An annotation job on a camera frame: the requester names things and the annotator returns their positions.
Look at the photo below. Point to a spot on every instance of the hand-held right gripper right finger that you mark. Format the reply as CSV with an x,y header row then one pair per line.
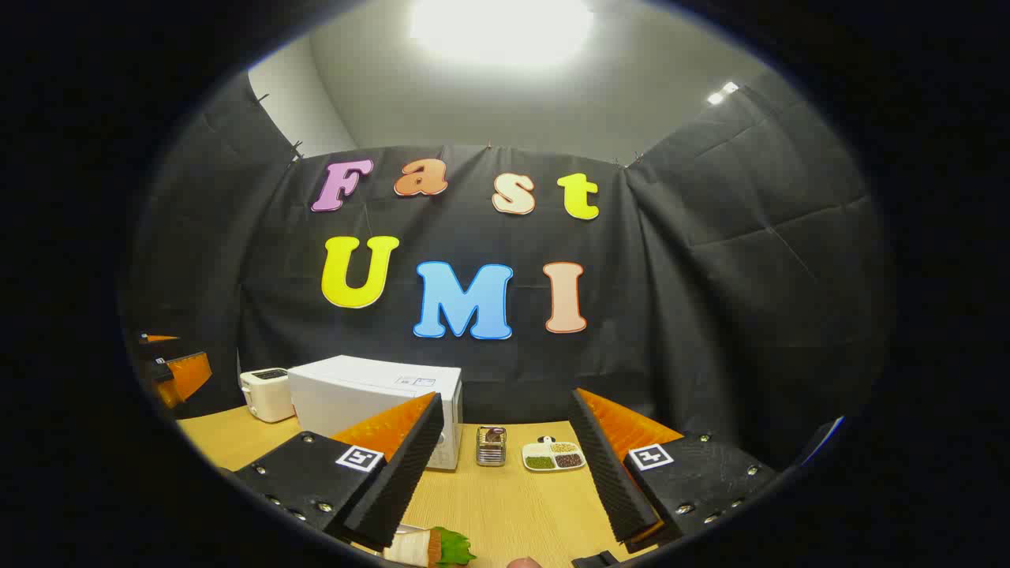
x,y
607,481

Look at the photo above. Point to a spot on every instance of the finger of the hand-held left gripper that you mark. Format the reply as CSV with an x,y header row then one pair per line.
x,y
158,338
189,375

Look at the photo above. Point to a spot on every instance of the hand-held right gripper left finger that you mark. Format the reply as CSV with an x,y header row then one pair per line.
x,y
402,473

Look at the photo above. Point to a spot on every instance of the sandwich with lettuce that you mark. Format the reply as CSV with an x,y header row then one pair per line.
x,y
418,548

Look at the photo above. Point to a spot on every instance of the white microwave oven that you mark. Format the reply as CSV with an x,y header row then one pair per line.
x,y
355,386

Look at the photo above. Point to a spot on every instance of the white divided dish with beans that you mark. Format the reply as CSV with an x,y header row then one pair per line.
x,y
552,456

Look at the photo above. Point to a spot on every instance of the white toaster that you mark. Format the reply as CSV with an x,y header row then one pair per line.
x,y
267,394

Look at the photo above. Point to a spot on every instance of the small ceiling light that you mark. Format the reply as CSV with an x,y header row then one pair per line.
x,y
722,93

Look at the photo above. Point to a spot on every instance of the large ceiling light panel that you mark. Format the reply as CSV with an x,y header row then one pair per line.
x,y
501,28

